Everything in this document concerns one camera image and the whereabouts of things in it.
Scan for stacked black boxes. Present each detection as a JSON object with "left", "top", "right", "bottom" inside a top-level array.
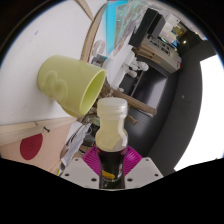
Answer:
[{"left": 129, "top": 8, "right": 166, "bottom": 49}]

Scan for beige shelf cabinet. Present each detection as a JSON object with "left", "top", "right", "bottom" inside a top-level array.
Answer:
[{"left": 136, "top": 31, "right": 184, "bottom": 74}]

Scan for yellow-green ceramic mug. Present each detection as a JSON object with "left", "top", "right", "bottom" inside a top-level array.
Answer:
[{"left": 36, "top": 54, "right": 108, "bottom": 118}]

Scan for flat wooden stick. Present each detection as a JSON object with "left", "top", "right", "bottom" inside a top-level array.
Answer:
[{"left": 79, "top": 3, "right": 108, "bottom": 64}]

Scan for white plaster bust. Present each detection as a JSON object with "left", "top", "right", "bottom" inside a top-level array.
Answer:
[
  {"left": 121, "top": 63, "right": 138, "bottom": 79},
  {"left": 131, "top": 56, "right": 150, "bottom": 72}
]

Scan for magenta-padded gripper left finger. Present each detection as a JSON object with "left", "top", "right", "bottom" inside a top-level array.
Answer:
[{"left": 60, "top": 145, "right": 103, "bottom": 190}]

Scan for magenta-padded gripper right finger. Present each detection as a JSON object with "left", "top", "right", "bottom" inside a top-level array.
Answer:
[{"left": 122, "top": 145, "right": 164, "bottom": 188}]

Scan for driftwood sculpture on wooden board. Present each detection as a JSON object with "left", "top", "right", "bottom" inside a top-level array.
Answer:
[{"left": 78, "top": 81, "right": 158, "bottom": 134}]

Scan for white plastic storage containers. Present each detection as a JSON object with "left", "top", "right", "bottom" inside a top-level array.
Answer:
[{"left": 159, "top": 13, "right": 188, "bottom": 38}]

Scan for clear bottle with dark drink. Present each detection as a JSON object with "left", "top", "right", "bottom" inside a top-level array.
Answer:
[{"left": 94, "top": 97, "right": 130, "bottom": 190}]

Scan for flat round red coaster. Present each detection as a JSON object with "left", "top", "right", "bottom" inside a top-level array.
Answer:
[{"left": 19, "top": 133, "right": 44, "bottom": 161}]

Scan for colourful purple art print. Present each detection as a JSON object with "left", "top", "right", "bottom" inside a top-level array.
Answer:
[{"left": 105, "top": 0, "right": 148, "bottom": 56}]

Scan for white tape roll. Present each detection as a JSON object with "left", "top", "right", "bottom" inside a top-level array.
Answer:
[{"left": 92, "top": 39, "right": 107, "bottom": 57}]

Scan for dark wall screen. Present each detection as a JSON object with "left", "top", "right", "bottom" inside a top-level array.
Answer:
[{"left": 129, "top": 69, "right": 168, "bottom": 118}]

